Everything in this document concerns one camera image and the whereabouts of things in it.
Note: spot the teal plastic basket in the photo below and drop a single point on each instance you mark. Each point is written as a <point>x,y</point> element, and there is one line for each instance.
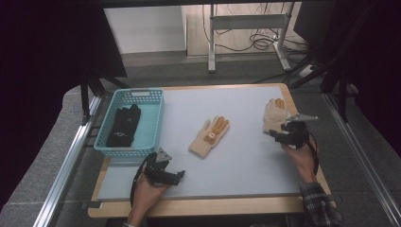
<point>148,126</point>

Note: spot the person's right hand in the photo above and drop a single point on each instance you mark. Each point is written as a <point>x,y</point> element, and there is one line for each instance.
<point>301,162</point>

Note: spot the white panel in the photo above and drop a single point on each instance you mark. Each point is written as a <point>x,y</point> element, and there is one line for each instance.
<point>145,30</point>

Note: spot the black tripod legs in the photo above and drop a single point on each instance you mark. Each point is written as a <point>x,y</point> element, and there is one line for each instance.
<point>91,91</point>

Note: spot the aluminium rail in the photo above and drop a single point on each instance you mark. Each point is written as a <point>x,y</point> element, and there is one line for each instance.
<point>66,167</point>
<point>362,157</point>

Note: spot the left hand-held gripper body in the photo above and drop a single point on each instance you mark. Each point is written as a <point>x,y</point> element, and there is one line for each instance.
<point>156,170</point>

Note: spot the dark curtain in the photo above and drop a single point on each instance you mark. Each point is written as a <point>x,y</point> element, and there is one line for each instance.
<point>378,63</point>
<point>47,63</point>

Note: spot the white power strip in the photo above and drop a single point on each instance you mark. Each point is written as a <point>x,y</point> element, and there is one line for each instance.
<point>306,71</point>

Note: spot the white metal desk frame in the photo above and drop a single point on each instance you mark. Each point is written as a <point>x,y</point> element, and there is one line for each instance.
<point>249,22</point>

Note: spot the grey foam mat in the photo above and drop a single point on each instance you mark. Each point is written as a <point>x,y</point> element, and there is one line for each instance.
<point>239,164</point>

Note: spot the beige glove with round tag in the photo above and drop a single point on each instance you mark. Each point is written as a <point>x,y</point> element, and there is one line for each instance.
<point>209,137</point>

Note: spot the person's left hand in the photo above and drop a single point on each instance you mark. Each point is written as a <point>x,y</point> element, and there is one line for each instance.
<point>146,197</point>

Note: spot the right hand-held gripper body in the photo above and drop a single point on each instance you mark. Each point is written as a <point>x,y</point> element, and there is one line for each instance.
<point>296,134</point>

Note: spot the person's left plaid sleeve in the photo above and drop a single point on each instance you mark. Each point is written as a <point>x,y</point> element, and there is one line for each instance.
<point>129,225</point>

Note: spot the beige glove with orange fingertips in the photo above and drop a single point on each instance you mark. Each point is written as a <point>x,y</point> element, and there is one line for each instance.
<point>274,116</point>

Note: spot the black metal stand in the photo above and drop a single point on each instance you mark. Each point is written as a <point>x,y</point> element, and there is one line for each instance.
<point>334,72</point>

